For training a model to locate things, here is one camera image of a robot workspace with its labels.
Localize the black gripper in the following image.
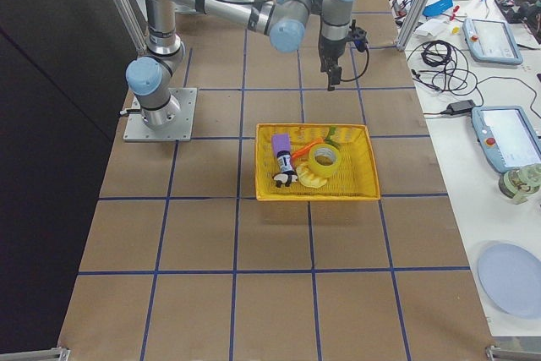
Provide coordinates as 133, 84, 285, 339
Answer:
318, 34, 347, 91

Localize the yellow tape roll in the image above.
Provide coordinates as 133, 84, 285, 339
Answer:
308, 144, 342, 178

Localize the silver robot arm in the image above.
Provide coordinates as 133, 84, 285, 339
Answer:
113, 0, 367, 142

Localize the toy carrot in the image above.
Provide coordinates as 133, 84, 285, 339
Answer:
292, 126, 340, 161

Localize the purple foam block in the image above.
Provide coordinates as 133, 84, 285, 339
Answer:
271, 133, 291, 156

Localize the small drink can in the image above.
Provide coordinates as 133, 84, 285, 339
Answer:
276, 150, 295, 173

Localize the toy croissant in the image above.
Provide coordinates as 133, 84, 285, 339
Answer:
296, 161, 328, 189

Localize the yellow plastic basket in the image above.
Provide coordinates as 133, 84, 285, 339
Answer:
254, 123, 380, 201

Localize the panda plush toy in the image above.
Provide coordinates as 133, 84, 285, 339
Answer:
273, 172, 298, 188

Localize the blue box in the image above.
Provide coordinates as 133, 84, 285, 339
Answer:
422, 0, 453, 18

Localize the black power adapter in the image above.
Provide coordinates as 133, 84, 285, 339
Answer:
446, 100, 476, 116

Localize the upper teach pendant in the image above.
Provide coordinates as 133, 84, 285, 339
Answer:
462, 18, 523, 65

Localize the teach pendant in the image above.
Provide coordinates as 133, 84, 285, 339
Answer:
471, 106, 540, 173
462, 18, 523, 65

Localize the lower teach pendant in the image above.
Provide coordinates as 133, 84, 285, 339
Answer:
471, 106, 540, 173

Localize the glass jar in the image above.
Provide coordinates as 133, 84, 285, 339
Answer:
498, 164, 540, 204

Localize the light blue plate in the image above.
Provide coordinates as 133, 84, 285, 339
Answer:
477, 243, 540, 319

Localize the black coiled cable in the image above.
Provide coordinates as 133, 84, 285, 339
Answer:
412, 39, 483, 96

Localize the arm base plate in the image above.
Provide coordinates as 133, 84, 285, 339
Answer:
123, 88, 198, 142

